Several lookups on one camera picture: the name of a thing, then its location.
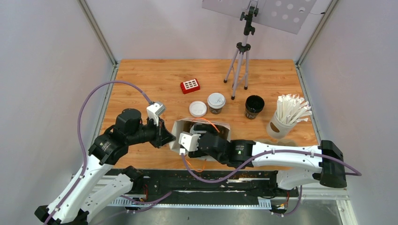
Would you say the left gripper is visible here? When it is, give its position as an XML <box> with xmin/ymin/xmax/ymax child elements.
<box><xmin>128</xmin><ymin>115</ymin><xmax>177</xmax><ymax>148</ymax></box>

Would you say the brown paper bag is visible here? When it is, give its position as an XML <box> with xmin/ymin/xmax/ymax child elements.
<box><xmin>168</xmin><ymin>117</ymin><xmax>231</xmax><ymax>171</ymax></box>

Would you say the brown coffee cup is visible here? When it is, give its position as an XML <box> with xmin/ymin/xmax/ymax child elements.
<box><xmin>209</xmin><ymin>107</ymin><xmax>222</xmax><ymax>114</ymax></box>

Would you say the white plastic cup lid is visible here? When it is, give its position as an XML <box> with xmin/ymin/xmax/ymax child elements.
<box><xmin>207</xmin><ymin>92</ymin><xmax>226</xmax><ymax>109</ymax></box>

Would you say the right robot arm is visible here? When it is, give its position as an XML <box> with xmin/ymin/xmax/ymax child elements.
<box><xmin>178</xmin><ymin>131</ymin><xmax>347</xmax><ymax>196</ymax></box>

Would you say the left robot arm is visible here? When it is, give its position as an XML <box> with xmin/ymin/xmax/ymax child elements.
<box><xmin>34</xmin><ymin>103</ymin><xmax>176</xmax><ymax>225</ymax></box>

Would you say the red white block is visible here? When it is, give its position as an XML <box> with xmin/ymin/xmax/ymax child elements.
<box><xmin>180</xmin><ymin>78</ymin><xmax>200</xmax><ymax>94</ymax></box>

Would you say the cardboard cup carrier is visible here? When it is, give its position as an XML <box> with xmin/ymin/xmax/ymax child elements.
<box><xmin>258</xmin><ymin>139</ymin><xmax>298</xmax><ymax>147</ymax></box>

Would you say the paper cup of straws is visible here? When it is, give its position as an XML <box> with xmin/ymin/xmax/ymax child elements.
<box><xmin>266</xmin><ymin>94</ymin><xmax>313</xmax><ymax>139</ymax></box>

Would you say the tripod stand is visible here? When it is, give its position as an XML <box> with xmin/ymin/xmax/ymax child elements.
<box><xmin>223</xmin><ymin>3</ymin><xmax>259</xmax><ymax>100</ymax></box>

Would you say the white perforated board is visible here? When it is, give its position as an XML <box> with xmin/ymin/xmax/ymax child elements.
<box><xmin>202</xmin><ymin>0</ymin><xmax>316</xmax><ymax>34</ymax></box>

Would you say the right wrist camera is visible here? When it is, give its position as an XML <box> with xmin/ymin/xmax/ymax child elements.
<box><xmin>178</xmin><ymin>132</ymin><xmax>200</xmax><ymax>156</ymax></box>

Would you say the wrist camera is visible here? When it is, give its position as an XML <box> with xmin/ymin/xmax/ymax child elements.
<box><xmin>178</xmin><ymin>132</ymin><xmax>200</xmax><ymax>156</ymax></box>
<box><xmin>146</xmin><ymin>102</ymin><xmax>166</xmax><ymax>126</ymax></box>

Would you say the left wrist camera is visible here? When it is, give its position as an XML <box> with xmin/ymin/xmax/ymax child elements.
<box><xmin>146</xmin><ymin>102</ymin><xmax>166</xmax><ymax>126</ymax></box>

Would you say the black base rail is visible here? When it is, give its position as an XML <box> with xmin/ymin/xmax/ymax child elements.
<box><xmin>125</xmin><ymin>169</ymin><xmax>299</xmax><ymax>207</ymax></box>

